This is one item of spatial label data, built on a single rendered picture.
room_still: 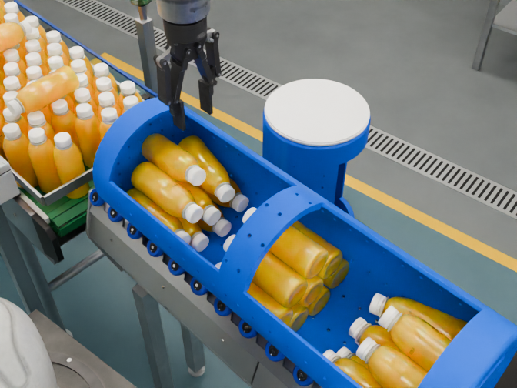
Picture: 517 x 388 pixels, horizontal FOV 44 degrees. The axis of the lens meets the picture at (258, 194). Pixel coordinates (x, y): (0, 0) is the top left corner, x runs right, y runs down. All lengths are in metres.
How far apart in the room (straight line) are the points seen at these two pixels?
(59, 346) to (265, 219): 0.44
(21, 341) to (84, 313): 1.64
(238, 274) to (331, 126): 0.62
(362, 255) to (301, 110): 0.52
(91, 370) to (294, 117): 0.84
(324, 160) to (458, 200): 1.47
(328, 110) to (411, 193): 1.36
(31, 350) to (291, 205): 0.50
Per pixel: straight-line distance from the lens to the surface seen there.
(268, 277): 1.20
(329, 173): 1.67
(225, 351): 1.42
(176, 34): 1.12
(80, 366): 1.21
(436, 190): 3.05
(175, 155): 1.38
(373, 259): 1.31
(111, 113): 1.65
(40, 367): 1.00
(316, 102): 1.73
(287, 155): 1.65
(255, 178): 1.45
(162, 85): 1.17
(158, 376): 2.18
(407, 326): 1.12
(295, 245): 1.19
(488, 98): 3.67
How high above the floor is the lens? 2.08
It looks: 45 degrees down
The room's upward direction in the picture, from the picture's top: straight up
